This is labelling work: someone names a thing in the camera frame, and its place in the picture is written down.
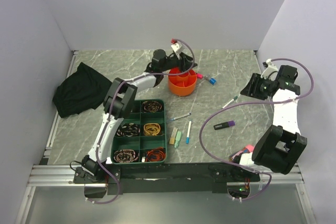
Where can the black cloth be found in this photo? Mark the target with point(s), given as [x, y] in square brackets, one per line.
[85, 89]

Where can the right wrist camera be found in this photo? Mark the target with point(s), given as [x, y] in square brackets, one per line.
[269, 70]

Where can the pink patterned rolled band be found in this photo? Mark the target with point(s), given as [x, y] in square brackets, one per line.
[125, 156]

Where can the brown patterned rolled band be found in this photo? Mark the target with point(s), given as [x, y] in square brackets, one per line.
[151, 106]

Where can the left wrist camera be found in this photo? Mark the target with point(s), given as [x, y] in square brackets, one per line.
[177, 47]

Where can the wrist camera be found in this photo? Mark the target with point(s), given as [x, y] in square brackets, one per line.
[269, 70]
[177, 47]

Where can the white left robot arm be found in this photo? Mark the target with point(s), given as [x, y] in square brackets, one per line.
[119, 101]

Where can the orange round pen holder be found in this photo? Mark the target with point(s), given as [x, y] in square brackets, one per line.
[182, 84]

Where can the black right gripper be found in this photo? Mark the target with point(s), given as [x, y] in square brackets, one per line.
[255, 80]

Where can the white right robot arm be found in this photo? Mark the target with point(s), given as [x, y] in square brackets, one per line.
[282, 144]

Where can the orange black rolled band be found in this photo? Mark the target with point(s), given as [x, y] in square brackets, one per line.
[155, 155]

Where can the green compartment tray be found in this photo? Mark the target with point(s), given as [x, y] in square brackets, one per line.
[141, 137]

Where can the tan eraser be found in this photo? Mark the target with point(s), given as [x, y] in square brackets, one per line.
[173, 136]

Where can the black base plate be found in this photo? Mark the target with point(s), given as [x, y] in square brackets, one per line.
[179, 177]

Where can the purple black highlighter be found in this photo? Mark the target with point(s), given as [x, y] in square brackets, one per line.
[224, 125]

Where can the white green marker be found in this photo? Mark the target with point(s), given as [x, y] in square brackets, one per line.
[230, 102]

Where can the green eraser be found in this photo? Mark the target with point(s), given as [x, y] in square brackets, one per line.
[177, 139]

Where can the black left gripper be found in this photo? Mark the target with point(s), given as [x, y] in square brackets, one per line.
[185, 61]

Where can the white blue marker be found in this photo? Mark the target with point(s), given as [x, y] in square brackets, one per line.
[188, 132]

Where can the yellow rolled band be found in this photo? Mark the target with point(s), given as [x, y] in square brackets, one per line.
[152, 129]

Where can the thin blue-tip pen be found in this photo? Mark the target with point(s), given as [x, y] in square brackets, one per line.
[179, 117]

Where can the aluminium rail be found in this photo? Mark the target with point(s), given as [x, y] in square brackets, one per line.
[63, 175]

